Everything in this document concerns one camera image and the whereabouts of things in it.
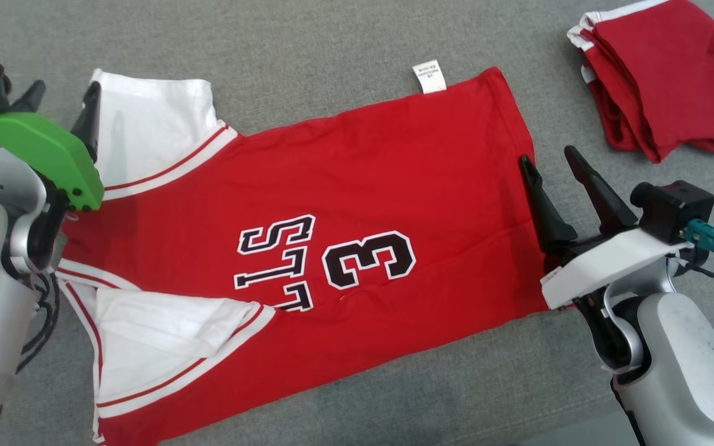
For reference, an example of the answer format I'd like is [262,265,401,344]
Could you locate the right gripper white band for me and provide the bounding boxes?
[519,146,694,311]

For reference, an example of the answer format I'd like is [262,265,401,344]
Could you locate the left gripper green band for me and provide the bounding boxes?
[0,80,105,212]

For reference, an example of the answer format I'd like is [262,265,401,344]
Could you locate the red shorts with white trim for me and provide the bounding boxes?
[566,0,714,164]

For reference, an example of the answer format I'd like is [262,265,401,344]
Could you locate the red jersey with white sleeves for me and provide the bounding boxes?
[56,59,550,446]

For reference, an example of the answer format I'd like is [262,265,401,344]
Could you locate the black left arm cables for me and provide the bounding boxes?
[15,271,61,374]

